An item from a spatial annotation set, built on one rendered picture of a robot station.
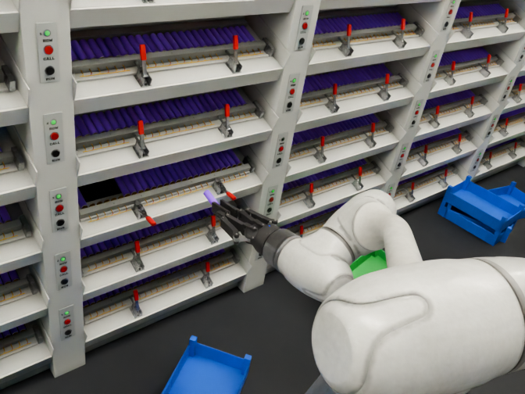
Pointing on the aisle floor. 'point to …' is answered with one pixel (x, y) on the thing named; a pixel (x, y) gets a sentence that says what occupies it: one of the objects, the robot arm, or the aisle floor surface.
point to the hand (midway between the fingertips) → (224, 210)
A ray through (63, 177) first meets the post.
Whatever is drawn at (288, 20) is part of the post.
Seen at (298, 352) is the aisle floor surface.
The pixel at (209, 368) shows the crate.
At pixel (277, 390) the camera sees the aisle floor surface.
